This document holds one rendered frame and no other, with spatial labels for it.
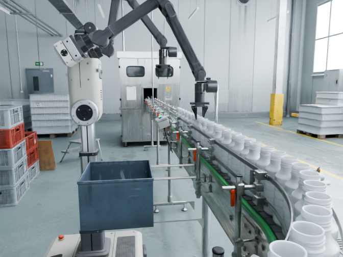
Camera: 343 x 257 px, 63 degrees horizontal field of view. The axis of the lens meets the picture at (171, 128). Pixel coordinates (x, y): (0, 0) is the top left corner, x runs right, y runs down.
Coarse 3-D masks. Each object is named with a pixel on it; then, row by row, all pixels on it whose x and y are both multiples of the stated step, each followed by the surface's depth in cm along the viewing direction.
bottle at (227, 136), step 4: (224, 132) 107; (228, 132) 105; (232, 132) 105; (224, 136) 107; (228, 136) 105; (224, 140) 106; (228, 140) 105; (224, 144) 106; (228, 144) 105; (224, 152) 106; (220, 156) 109; (224, 156) 106; (224, 160) 106; (220, 168) 109; (224, 168) 107; (224, 172) 107
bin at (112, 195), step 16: (144, 160) 148; (80, 176) 120; (96, 176) 145; (112, 176) 146; (128, 176) 148; (144, 176) 149; (176, 176) 126; (192, 176) 126; (80, 192) 115; (96, 192) 116; (112, 192) 117; (128, 192) 117; (144, 192) 118; (80, 208) 116; (96, 208) 117; (112, 208) 118; (128, 208) 118; (144, 208) 119; (80, 224) 117; (96, 224) 118; (112, 224) 119; (128, 224) 120; (144, 224) 120
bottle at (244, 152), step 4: (244, 140) 90; (248, 140) 88; (252, 140) 88; (244, 144) 90; (248, 144) 88; (244, 148) 90; (248, 148) 89; (240, 152) 90; (244, 152) 89; (248, 152) 88; (240, 156) 90; (244, 156) 88; (240, 164) 90; (240, 168) 91; (240, 172) 91
